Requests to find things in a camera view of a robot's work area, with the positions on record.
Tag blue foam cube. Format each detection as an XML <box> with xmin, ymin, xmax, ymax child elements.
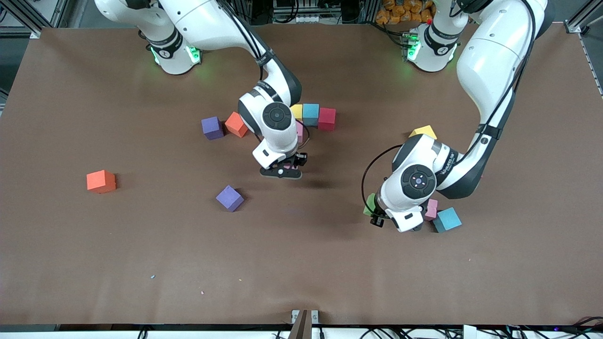
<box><xmin>302</xmin><ymin>104</ymin><xmax>320</xmax><ymax>127</ymax></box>
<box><xmin>432</xmin><ymin>207</ymin><xmax>463</xmax><ymax>234</ymax></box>

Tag red foam cube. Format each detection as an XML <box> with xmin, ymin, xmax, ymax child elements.
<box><xmin>318</xmin><ymin>107</ymin><xmax>337</xmax><ymax>131</ymax></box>

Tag orange foam cube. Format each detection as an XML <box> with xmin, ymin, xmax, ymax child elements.
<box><xmin>224</xmin><ymin>112</ymin><xmax>249</xmax><ymax>138</ymax></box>
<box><xmin>86</xmin><ymin>169</ymin><xmax>117</xmax><ymax>194</ymax></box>

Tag purple foam cube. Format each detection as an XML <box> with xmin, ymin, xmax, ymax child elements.
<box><xmin>201</xmin><ymin>116</ymin><xmax>224</xmax><ymax>141</ymax></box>
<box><xmin>216</xmin><ymin>185</ymin><xmax>245</xmax><ymax>212</ymax></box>

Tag bag of orange fruit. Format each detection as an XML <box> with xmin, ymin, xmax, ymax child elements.
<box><xmin>375</xmin><ymin>0</ymin><xmax>436</xmax><ymax>25</ymax></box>

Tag grey metal mount bracket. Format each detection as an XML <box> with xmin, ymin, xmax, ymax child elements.
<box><xmin>291</xmin><ymin>309</ymin><xmax>319</xmax><ymax>339</ymax></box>

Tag aluminium table edge rail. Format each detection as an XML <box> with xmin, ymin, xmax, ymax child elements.
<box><xmin>579</xmin><ymin>34</ymin><xmax>603</xmax><ymax>98</ymax></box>

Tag aluminium frame post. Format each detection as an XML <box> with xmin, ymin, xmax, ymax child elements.
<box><xmin>0</xmin><ymin>0</ymin><xmax>41</xmax><ymax>39</ymax></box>
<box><xmin>564</xmin><ymin>0</ymin><xmax>603</xmax><ymax>34</ymax></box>

